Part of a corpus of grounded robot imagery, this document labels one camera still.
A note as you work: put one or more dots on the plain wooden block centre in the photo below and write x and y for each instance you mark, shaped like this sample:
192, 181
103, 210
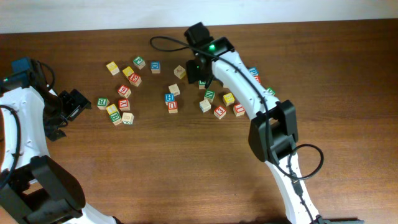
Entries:
174, 89

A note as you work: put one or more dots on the green V block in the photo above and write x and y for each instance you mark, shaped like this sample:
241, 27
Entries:
270, 91

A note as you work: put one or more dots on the green B block left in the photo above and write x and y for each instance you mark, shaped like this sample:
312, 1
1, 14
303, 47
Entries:
102, 103

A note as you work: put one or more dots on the yellow block centre right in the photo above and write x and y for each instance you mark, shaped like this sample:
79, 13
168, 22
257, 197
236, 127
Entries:
228, 99

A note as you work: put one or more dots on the green R block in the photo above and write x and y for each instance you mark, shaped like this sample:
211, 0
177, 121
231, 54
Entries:
201, 85

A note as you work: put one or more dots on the red U block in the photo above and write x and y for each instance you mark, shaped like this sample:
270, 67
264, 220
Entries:
172, 107

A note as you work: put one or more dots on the yellow block by E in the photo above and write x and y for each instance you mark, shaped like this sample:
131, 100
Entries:
128, 71

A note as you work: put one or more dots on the plain block blue side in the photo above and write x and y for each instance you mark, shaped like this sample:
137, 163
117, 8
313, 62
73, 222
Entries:
205, 106

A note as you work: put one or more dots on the red I block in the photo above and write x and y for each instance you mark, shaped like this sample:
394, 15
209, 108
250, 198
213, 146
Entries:
238, 110

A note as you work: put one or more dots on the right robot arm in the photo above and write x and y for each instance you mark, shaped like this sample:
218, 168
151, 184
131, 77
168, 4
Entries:
273, 133

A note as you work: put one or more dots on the blue H block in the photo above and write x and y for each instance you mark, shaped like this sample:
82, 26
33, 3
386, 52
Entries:
169, 98

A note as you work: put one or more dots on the green P block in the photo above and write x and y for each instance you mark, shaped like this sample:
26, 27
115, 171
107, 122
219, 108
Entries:
139, 62

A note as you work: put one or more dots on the yellow block far left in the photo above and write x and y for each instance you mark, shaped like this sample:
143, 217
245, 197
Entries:
113, 68

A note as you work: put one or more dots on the yellow 1 block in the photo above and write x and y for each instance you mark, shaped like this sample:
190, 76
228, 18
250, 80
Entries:
111, 109

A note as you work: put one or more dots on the blue D block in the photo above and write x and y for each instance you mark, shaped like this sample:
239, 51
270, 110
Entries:
155, 67

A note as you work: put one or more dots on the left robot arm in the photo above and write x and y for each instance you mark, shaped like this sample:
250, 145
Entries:
34, 188

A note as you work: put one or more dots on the red 6 block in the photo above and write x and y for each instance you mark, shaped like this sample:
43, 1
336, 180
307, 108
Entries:
124, 91

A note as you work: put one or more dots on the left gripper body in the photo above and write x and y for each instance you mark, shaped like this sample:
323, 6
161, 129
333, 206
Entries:
72, 104

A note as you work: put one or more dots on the red E block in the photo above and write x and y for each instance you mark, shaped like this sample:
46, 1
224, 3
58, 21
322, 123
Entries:
135, 79

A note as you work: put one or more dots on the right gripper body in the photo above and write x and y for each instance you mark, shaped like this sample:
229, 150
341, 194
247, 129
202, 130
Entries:
199, 73

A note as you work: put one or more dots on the red M block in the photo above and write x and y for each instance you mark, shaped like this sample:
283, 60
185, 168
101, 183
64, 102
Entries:
257, 78

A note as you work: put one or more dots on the green b block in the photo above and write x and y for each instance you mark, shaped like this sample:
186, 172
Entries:
116, 118
102, 103

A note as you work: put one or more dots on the red 3 block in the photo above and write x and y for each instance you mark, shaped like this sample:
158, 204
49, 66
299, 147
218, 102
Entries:
220, 112

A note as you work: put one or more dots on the yellow side plain block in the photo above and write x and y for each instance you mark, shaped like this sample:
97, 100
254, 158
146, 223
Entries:
179, 72

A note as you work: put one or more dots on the green N block centre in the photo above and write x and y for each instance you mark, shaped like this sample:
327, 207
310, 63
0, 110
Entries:
209, 95

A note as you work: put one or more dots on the blue P block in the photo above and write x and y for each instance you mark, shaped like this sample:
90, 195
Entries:
253, 71

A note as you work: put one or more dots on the green B block lower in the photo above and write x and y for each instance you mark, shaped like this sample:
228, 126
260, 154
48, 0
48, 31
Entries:
116, 118

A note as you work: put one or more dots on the red Y block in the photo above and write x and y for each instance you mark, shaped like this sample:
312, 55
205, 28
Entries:
124, 105

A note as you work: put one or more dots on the plain 8 block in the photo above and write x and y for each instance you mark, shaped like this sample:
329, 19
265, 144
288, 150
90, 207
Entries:
127, 118

